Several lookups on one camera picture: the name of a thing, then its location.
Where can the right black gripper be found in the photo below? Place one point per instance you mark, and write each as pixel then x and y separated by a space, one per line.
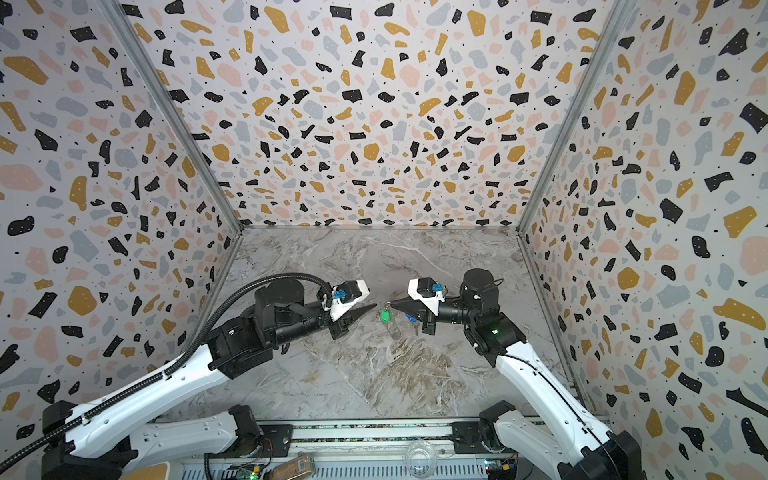
pixel 428 313

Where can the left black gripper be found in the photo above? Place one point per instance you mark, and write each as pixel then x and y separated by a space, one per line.
pixel 352 319

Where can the blue capped key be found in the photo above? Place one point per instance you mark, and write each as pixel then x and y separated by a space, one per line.
pixel 414 323

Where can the green capped key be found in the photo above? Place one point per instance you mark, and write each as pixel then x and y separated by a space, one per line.
pixel 386 315

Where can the metal keyring plate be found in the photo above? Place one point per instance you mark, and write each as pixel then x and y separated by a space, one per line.
pixel 394 331

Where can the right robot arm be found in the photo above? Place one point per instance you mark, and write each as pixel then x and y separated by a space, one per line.
pixel 573 444

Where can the clear glass cup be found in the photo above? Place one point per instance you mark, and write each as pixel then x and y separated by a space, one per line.
pixel 421 459

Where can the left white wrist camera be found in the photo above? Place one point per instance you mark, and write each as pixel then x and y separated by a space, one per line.
pixel 347 295

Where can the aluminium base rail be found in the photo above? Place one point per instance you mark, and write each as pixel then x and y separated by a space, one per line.
pixel 362 449

